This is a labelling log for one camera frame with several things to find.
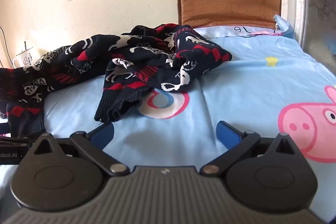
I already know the light blue cartoon bed sheet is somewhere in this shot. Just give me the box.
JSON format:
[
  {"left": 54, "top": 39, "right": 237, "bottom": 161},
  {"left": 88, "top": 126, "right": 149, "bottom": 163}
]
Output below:
[{"left": 0, "top": 21, "right": 336, "bottom": 195}]

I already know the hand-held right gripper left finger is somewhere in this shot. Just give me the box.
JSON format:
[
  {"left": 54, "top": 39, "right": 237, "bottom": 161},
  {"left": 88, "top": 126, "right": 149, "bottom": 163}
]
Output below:
[{"left": 33, "top": 124, "right": 130, "bottom": 176}]

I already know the black red white patterned sweater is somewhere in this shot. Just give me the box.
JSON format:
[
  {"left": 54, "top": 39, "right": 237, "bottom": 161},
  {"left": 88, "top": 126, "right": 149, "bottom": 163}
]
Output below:
[{"left": 0, "top": 25, "right": 233, "bottom": 137}]

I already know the black wall cable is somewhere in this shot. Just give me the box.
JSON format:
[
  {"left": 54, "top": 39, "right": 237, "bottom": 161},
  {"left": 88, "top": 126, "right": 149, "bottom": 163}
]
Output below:
[{"left": 0, "top": 27, "right": 9, "bottom": 68}]

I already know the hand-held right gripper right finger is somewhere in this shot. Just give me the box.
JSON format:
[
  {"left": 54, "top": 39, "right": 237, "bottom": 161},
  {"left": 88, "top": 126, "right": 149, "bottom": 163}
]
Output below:
[{"left": 201, "top": 121, "right": 300, "bottom": 176}]

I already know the white framed glass door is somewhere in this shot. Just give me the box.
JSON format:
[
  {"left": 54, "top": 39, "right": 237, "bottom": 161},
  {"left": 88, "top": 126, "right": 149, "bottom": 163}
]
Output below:
[{"left": 278, "top": 0, "right": 336, "bottom": 63}]

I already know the white enamel mug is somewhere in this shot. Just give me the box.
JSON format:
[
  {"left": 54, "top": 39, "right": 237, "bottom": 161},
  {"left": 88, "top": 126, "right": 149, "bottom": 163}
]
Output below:
[{"left": 12, "top": 52, "right": 40, "bottom": 69}]

